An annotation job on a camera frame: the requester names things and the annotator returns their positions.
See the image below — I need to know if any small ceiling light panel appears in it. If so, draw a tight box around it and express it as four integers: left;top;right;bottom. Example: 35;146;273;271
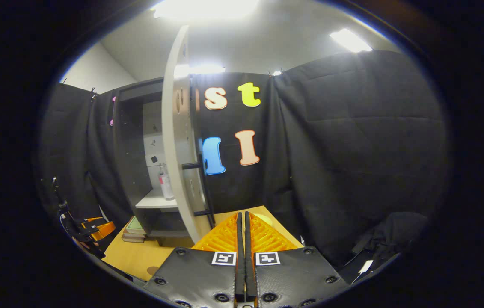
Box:
330;28;373;53

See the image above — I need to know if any green book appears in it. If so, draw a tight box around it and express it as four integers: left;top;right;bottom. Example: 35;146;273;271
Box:
126;216;147;235

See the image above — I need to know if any black backdrop cloth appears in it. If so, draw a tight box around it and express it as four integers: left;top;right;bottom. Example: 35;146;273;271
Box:
36;50;452;274

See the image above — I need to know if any grey cabinet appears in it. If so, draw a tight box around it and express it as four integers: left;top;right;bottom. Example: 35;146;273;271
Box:
113;77;182;246

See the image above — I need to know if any large ceiling light panel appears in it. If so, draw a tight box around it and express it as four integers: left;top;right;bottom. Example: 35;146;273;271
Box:
152;0;259;22

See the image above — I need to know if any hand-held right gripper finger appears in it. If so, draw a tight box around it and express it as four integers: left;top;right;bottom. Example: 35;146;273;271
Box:
145;211;246;308
245;211;349;308

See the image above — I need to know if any black door handle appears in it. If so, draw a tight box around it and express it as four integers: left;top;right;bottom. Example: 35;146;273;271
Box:
182;148;216;229

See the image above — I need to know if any clear plastic bottle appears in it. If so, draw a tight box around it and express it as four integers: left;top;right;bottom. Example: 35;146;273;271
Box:
158;164;175;201

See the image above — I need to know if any dark cloth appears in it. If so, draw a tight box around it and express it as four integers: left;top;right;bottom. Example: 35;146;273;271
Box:
351;212;428;268

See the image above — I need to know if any grey cabinet shelf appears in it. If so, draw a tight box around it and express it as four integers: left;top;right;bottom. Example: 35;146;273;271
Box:
135;188;179;212

